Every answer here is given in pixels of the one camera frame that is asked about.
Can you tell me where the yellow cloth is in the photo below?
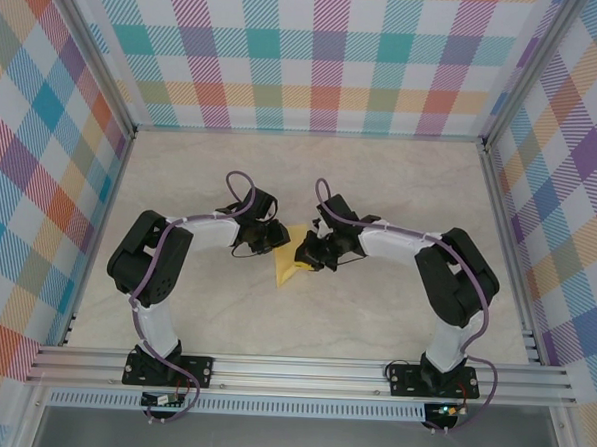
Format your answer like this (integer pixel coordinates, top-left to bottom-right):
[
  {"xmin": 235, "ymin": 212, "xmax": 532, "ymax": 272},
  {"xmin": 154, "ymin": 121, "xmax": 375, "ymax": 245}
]
[{"xmin": 269, "ymin": 221, "xmax": 313, "ymax": 290}]

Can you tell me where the grey metal panel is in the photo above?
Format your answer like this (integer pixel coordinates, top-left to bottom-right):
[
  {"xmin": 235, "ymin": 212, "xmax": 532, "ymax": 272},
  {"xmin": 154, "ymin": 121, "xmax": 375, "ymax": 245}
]
[{"xmin": 30, "ymin": 402, "xmax": 569, "ymax": 447}]

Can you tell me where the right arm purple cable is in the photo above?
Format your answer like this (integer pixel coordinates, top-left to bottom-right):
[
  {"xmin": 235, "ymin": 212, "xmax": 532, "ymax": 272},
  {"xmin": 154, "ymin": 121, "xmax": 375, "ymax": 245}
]
[{"xmin": 301, "ymin": 177, "xmax": 509, "ymax": 438}]

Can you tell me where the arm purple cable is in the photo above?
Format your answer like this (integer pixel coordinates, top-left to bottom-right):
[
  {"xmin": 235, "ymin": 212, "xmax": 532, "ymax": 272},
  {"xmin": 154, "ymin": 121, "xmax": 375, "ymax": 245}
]
[
  {"xmin": 301, "ymin": 177, "xmax": 509, "ymax": 438},
  {"xmin": 123, "ymin": 166, "xmax": 260, "ymax": 429}
]

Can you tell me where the aluminium frame crossbar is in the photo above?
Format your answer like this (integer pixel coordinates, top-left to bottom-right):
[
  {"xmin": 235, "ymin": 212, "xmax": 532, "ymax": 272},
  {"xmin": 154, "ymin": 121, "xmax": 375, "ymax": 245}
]
[{"xmin": 132, "ymin": 118, "xmax": 487, "ymax": 150}]

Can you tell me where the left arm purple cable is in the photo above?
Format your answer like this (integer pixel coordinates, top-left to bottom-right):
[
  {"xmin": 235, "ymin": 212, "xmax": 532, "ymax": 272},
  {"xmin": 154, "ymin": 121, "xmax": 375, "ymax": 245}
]
[{"xmin": 123, "ymin": 166, "xmax": 260, "ymax": 429}]

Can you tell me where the long aluminium base rail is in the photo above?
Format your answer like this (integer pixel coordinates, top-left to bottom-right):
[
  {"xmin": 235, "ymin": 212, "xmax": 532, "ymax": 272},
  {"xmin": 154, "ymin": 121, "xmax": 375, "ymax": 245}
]
[{"xmin": 24, "ymin": 338, "xmax": 580, "ymax": 412}]

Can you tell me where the aluminium table side rail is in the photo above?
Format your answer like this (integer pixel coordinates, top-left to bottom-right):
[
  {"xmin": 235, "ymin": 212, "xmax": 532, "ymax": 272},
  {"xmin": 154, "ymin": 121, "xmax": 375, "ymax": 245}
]
[
  {"xmin": 59, "ymin": 125, "xmax": 138, "ymax": 351},
  {"xmin": 469, "ymin": 145, "xmax": 557, "ymax": 367}
]

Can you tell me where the slotted white cable duct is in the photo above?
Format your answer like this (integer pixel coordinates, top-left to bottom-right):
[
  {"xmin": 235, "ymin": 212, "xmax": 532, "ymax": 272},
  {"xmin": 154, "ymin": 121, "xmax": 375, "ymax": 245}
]
[{"xmin": 48, "ymin": 384, "xmax": 428, "ymax": 425}]

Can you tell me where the aluminium frame post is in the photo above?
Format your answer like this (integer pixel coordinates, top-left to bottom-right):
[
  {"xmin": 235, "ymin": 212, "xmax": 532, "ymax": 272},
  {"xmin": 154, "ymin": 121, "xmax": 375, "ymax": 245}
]
[
  {"xmin": 481, "ymin": 0, "xmax": 587, "ymax": 157},
  {"xmin": 37, "ymin": 0, "xmax": 145, "ymax": 139}
]

